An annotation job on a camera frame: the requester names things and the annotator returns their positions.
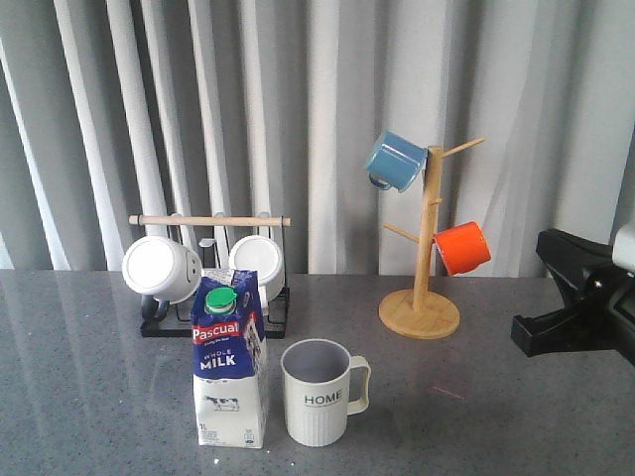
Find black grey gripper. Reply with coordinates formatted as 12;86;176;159
511;221;634;363

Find cream HOME mug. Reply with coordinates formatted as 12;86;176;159
280;338;371;447

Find blue white milk carton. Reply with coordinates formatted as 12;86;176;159
190;270;269;448

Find orange enamel mug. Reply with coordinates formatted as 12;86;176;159
434;221;491;275

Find wooden mug tree stand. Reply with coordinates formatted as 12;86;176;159
378;137;485;339

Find blue enamel mug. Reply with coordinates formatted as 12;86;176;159
365;131;429;192

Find white ribbed mug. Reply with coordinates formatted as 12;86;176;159
229;235;284;306

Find white smiley face mug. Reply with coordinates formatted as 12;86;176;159
122;236;202;322

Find grey white curtain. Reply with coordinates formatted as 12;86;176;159
1;1;634;277

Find black wire mug rack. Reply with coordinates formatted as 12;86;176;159
129;213;291;339

